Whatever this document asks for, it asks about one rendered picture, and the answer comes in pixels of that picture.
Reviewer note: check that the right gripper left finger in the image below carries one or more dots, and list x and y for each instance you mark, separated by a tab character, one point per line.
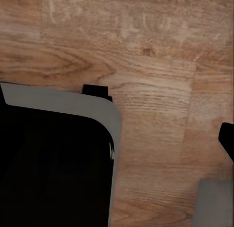
12	138

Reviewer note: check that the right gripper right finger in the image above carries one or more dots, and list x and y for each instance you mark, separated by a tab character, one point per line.
226	138

